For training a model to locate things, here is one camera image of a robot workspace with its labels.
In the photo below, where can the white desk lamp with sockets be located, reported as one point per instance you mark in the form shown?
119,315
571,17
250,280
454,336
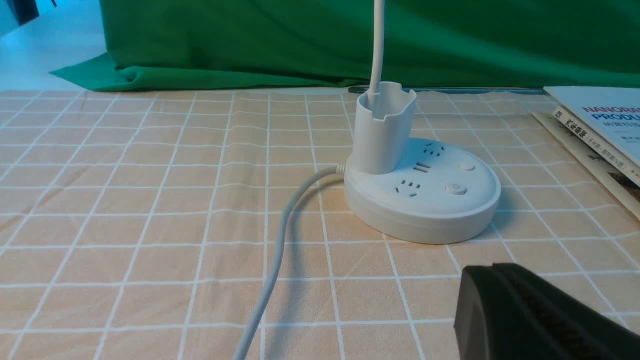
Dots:
411,188

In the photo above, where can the green backdrop cloth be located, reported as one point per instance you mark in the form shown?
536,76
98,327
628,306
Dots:
176,45

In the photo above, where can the white product brochure book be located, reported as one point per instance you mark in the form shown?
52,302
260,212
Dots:
614,113

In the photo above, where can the book in stack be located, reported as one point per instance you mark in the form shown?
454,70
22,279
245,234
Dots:
598,144
615,182

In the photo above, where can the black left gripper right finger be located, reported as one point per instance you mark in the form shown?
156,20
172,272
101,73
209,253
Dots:
580,331

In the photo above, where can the dark object top corner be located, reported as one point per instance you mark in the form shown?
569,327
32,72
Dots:
25,11

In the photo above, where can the bottom book in stack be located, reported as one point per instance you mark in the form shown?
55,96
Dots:
615,182

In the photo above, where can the middle book in stack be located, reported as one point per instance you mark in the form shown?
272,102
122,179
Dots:
598,144

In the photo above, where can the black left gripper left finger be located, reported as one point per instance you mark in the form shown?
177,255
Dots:
492,321

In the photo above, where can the peach grid tablecloth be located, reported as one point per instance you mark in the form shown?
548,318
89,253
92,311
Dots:
138,226

